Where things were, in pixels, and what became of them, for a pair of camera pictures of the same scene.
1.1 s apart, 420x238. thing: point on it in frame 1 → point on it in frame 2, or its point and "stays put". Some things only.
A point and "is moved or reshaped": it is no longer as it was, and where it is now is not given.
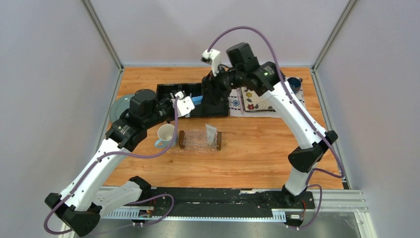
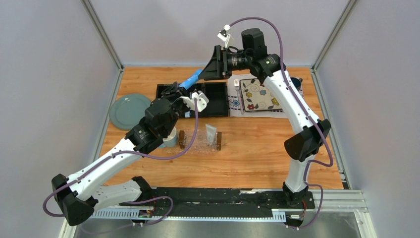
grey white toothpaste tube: (211, 133) stays put
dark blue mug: (295, 84) stays put
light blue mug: (166, 133) stays put
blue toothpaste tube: (197, 100) is moved or reshaped
